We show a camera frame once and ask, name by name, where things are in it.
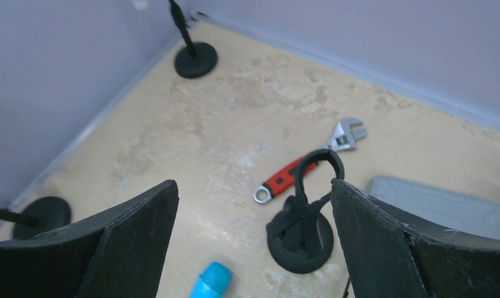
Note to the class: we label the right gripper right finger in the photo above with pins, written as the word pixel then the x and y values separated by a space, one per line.
pixel 392 253

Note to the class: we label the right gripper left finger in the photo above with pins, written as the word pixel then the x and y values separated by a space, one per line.
pixel 118 252

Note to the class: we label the black shock-mount stand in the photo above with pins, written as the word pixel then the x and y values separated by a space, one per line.
pixel 43 215

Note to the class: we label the black round-base stand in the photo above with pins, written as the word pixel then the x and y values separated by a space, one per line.
pixel 300 238
pixel 195 60

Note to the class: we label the blue microphone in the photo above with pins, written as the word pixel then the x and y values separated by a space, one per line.
pixel 213 282

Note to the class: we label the black round-base back stand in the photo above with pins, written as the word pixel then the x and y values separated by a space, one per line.
pixel 195 60

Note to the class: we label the grey plastic tool case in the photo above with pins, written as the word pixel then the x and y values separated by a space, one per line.
pixel 455 210

